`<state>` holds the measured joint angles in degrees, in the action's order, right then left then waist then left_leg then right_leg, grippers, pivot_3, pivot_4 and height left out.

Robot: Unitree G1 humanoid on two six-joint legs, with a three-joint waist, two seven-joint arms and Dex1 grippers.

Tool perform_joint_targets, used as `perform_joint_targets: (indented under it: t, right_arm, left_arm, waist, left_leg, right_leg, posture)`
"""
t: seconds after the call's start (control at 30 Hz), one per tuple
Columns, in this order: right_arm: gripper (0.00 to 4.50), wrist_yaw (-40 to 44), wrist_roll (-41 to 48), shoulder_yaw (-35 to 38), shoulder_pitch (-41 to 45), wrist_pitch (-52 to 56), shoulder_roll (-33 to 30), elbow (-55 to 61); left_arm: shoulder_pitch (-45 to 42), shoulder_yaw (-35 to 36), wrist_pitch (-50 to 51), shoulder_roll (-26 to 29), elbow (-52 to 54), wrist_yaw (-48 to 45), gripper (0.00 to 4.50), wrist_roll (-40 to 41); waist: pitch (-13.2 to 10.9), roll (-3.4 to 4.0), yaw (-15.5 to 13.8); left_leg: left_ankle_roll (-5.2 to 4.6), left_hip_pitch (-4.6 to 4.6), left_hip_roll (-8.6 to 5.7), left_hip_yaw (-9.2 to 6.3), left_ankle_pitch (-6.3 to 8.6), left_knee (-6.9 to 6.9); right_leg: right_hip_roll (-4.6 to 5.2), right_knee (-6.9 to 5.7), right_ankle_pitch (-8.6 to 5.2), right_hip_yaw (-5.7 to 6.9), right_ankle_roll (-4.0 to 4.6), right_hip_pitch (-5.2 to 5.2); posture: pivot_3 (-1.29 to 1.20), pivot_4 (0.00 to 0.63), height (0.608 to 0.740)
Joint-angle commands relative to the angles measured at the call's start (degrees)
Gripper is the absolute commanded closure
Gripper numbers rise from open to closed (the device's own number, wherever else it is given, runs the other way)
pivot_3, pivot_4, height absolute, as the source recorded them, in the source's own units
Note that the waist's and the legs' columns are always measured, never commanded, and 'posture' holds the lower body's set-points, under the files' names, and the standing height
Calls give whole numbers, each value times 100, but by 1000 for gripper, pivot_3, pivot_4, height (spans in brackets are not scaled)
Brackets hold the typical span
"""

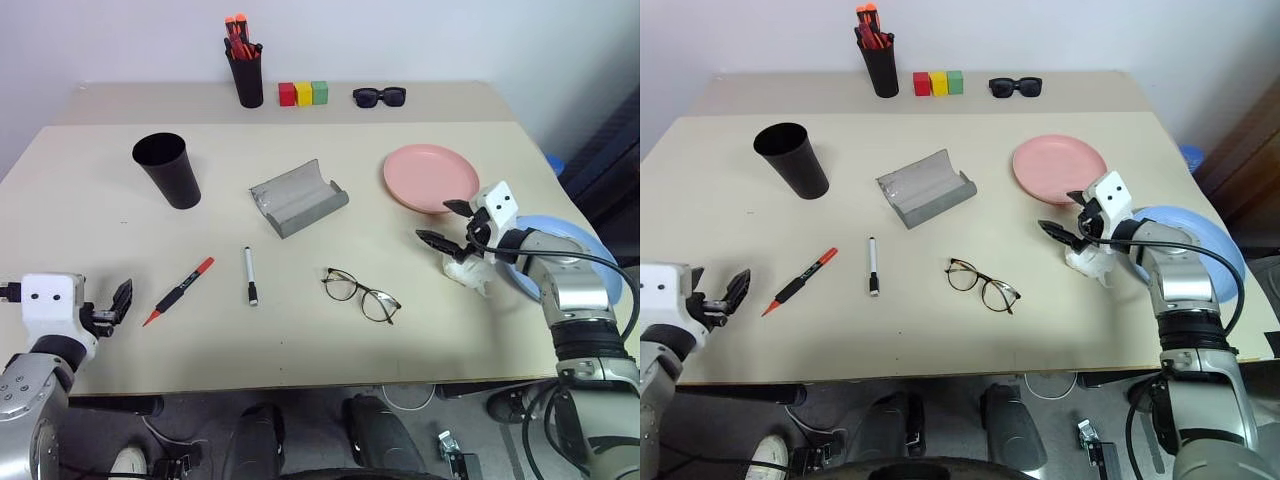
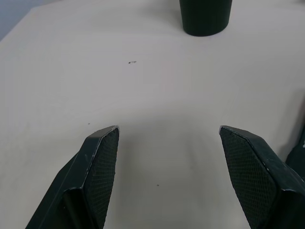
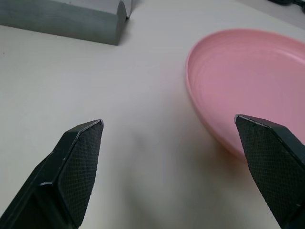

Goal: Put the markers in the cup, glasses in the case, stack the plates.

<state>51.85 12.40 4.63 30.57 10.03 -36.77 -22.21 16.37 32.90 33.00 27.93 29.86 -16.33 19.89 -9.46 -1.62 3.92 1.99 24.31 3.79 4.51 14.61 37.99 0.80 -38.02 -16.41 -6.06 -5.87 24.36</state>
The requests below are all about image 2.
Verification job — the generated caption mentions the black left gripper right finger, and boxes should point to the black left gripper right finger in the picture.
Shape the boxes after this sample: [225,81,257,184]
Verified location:
[218,125,305,229]

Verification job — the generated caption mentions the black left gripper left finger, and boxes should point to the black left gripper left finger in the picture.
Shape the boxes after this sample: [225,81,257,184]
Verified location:
[25,125,120,229]

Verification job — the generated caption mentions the black flat object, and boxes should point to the black flat object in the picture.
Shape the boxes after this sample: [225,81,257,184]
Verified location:
[285,124,305,178]

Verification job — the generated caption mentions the dark green pen holder cup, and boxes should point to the dark green pen holder cup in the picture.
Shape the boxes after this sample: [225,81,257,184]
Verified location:
[179,0,233,37]

